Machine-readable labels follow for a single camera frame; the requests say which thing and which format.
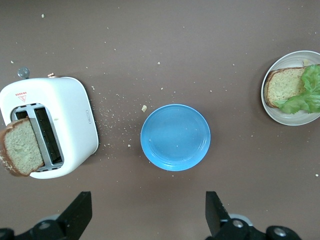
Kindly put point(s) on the beige plate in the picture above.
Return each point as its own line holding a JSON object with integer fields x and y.
{"x": 287, "y": 117}

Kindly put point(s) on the yellowish crumb on plate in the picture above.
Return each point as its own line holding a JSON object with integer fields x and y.
{"x": 306, "y": 61}

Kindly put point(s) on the large bread crumb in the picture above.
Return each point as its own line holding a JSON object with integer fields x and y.
{"x": 144, "y": 108}

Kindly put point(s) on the brown bread slice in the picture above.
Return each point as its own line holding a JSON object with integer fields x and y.
{"x": 282, "y": 87}
{"x": 21, "y": 150}

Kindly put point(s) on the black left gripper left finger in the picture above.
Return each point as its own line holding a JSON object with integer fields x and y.
{"x": 75, "y": 215}

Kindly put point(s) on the green lettuce leaf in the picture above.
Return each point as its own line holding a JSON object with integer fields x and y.
{"x": 310, "y": 95}

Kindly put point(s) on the white two-slot toaster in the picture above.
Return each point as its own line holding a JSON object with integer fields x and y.
{"x": 72, "y": 120}

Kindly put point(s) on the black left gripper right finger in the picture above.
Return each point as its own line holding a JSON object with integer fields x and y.
{"x": 215, "y": 215}

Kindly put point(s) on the blue plate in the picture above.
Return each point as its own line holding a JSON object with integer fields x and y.
{"x": 175, "y": 137}

